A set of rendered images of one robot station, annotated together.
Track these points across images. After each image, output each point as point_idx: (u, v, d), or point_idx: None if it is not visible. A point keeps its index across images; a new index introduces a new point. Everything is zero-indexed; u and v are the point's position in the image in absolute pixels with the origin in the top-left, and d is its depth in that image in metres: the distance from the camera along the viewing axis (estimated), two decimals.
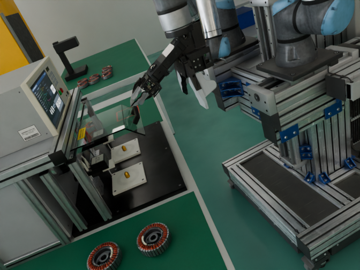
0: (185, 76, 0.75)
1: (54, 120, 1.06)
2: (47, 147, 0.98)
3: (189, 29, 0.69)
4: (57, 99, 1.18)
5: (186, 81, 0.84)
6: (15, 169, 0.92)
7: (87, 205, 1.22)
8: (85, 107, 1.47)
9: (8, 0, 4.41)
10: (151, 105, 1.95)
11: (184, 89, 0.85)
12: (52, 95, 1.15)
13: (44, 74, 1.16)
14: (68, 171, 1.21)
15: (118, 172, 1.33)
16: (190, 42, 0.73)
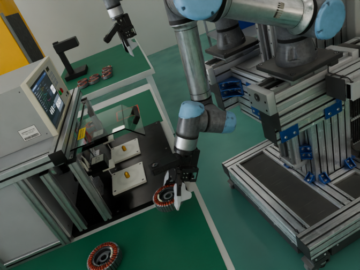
0: (172, 180, 0.99)
1: (54, 120, 1.06)
2: (47, 147, 0.98)
3: (192, 154, 0.95)
4: (57, 99, 1.18)
5: (170, 180, 1.07)
6: (15, 169, 0.92)
7: (87, 205, 1.22)
8: (85, 107, 1.47)
9: (8, 0, 4.41)
10: (151, 105, 1.95)
11: None
12: (52, 95, 1.15)
13: (44, 74, 1.16)
14: (68, 171, 1.21)
15: (118, 172, 1.33)
16: (188, 160, 0.98)
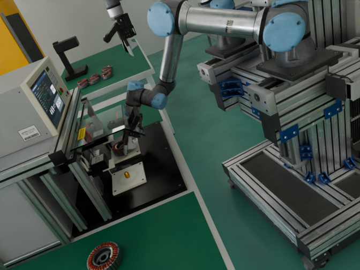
0: (124, 135, 1.44)
1: (54, 120, 1.06)
2: (47, 147, 0.98)
3: None
4: (57, 99, 1.18)
5: None
6: (15, 169, 0.92)
7: (87, 205, 1.22)
8: (85, 107, 1.47)
9: (8, 0, 4.41)
10: None
11: (122, 140, 1.53)
12: (52, 95, 1.15)
13: (44, 74, 1.16)
14: (68, 171, 1.21)
15: (118, 172, 1.33)
16: None
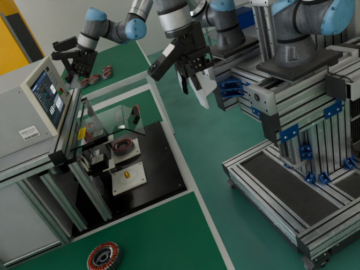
0: (185, 76, 0.75)
1: (54, 120, 1.06)
2: (47, 147, 0.98)
3: (189, 29, 0.69)
4: (57, 99, 1.18)
5: (186, 81, 0.84)
6: (15, 169, 0.92)
7: (87, 205, 1.22)
8: (85, 107, 1.47)
9: (8, 0, 4.41)
10: (151, 105, 1.95)
11: (184, 89, 0.85)
12: (52, 95, 1.15)
13: (44, 74, 1.16)
14: (68, 171, 1.21)
15: (118, 172, 1.33)
16: (191, 42, 0.73)
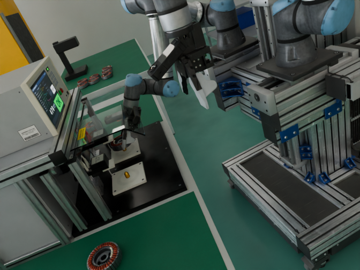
0: (185, 76, 0.76)
1: (54, 120, 1.06)
2: (47, 147, 0.98)
3: (189, 29, 0.69)
4: (57, 99, 1.18)
5: (186, 81, 0.84)
6: (15, 169, 0.92)
7: (87, 205, 1.22)
8: (85, 107, 1.47)
9: (8, 0, 4.41)
10: (151, 105, 1.95)
11: (184, 89, 0.85)
12: (52, 95, 1.15)
13: (44, 74, 1.16)
14: (68, 171, 1.21)
15: (118, 172, 1.33)
16: (191, 42, 0.73)
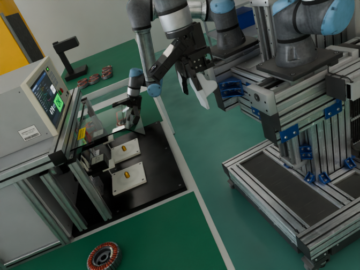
0: (185, 77, 0.76)
1: (54, 120, 1.06)
2: (47, 147, 0.98)
3: (189, 30, 0.69)
4: (57, 99, 1.18)
5: (186, 82, 0.84)
6: (15, 169, 0.92)
7: (87, 205, 1.22)
8: (85, 107, 1.47)
9: (8, 0, 4.41)
10: (151, 105, 1.95)
11: (184, 90, 0.85)
12: (52, 95, 1.15)
13: (44, 74, 1.16)
14: (68, 171, 1.21)
15: (118, 172, 1.33)
16: (191, 43, 0.73)
